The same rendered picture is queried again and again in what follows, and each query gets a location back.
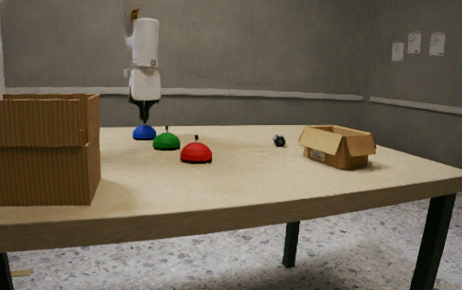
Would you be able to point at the red dome bell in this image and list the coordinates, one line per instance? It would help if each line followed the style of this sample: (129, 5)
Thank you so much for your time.
(196, 152)

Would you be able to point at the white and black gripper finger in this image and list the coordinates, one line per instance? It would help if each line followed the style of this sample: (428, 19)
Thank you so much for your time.
(140, 105)
(148, 105)

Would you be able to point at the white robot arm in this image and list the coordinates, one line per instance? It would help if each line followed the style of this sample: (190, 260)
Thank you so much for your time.
(140, 35)

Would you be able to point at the blue dome bell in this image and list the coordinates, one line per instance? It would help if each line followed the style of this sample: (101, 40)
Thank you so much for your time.
(144, 132)

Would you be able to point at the green dome bell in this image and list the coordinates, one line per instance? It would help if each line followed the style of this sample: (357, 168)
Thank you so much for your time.
(166, 141)

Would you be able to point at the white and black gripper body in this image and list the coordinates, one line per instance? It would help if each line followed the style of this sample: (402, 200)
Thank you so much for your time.
(145, 84)

